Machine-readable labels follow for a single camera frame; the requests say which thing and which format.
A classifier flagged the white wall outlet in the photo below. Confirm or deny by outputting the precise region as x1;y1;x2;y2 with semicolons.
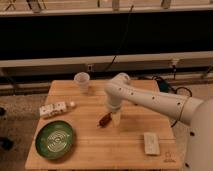
88;65;93;72

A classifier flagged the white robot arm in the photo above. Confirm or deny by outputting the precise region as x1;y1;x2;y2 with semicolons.
105;73;213;171

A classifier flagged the small white ball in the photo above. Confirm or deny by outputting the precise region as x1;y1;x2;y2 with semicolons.
69;101;76;108

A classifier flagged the green ceramic plate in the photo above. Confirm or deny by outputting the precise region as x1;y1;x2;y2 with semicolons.
35;120;74;160

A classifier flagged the red chili pepper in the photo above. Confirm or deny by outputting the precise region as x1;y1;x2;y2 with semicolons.
98;113;112;127

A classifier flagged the white rectangular sponge block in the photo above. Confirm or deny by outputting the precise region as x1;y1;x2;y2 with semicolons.
144;132;160;155

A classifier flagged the black hanging cable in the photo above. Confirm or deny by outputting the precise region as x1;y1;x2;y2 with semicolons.
101;3;135;72

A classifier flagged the white patterned carton box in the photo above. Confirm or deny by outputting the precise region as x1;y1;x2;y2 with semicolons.
39;102;67;118

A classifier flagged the translucent white cup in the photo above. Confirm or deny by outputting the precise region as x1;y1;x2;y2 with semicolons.
74;72;90;94

